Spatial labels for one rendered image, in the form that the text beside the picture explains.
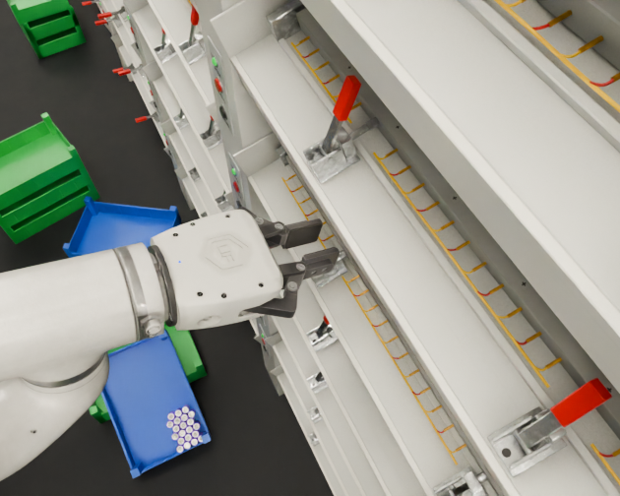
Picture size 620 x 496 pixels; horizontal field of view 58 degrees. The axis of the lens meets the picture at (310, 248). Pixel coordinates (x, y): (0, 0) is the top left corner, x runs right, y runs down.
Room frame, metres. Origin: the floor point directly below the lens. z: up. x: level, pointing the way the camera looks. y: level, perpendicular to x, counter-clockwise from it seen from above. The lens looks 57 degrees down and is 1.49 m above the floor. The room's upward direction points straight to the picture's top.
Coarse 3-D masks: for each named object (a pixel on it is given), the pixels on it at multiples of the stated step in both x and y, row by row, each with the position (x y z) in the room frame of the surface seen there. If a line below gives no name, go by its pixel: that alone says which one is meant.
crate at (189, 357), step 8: (168, 328) 0.67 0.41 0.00; (176, 336) 0.65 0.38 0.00; (184, 336) 0.65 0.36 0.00; (128, 344) 0.62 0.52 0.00; (176, 344) 0.62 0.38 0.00; (184, 344) 0.62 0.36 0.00; (192, 344) 0.62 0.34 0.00; (184, 352) 0.60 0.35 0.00; (192, 352) 0.60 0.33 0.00; (184, 360) 0.58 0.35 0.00; (192, 360) 0.58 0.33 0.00; (200, 360) 0.55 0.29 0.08; (184, 368) 0.55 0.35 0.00; (192, 368) 0.55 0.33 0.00; (200, 368) 0.53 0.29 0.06; (192, 376) 0.52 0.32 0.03; (200, 376) 0.53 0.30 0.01; (96, 400) 0.46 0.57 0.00; (96, 408) 0.42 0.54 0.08; (104, 408) 0.44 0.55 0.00; (96, 416) 0.40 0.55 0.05; (104, 416) 0.41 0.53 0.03
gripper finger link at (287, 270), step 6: (282, 264) 0.27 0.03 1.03; (288, 264) 0.27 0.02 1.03; (294, 264) 0.27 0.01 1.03; (300, 264) 0.27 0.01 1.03; (282, 270) 0.27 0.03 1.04; (288, 270) 0.27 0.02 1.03; (294, 270) 0.27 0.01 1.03; (300, 270) 0.27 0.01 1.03; (282, 276) 0.26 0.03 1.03; (288, 276) 0.26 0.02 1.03; (282, 288) 0.26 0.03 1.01
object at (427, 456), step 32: (256, 160) 0.48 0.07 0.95; (256, 192) 0.45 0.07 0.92; (288, 192) 0.44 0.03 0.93; (320, 288) 0.31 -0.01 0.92; (352, 288) 0.30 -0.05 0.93; (352, 320) 0.26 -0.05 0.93; (352, 352) 0.23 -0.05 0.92; (384, 352) 0.23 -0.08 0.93; (384, 384) 0.19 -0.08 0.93; (416, 384) 0.19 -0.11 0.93; (384, 416) 0.16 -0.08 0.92; (416, 416) 0.16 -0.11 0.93; (416, 448) 0.13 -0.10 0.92
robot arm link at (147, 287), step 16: (128, 256) 0.24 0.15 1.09; (144, 256) 0.25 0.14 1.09; (128, 272) 0.23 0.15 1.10; (144, 272) 0.23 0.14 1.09; (160, 272) 0.24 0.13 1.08; (144, 288) 0.22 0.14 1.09; (160, 288) 0.22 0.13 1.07; (144, 304) 0.21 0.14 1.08; (160, 304) 0.21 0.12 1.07; (144, 320) 0.20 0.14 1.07; (160, 320) 0.20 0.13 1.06; (144, 336) 0.20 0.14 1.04
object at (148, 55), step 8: (136, 24) 1.10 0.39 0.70; (136, 32) 1.12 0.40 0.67; (144, 40) 1.11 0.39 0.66; (144, 48) 1.10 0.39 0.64; (144, 56) 1.11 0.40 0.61; (152, 56) 1.11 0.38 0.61; (144, 64) 1.15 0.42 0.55; (160, 104) 1.10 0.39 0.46; (160, 112) 1.11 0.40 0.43; (160, 120) 1.16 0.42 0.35; (176, 160) 1.10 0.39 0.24; (176, 168) 1.14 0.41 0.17; (184, 192) 1.12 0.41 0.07; (192, 208) 1.11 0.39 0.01
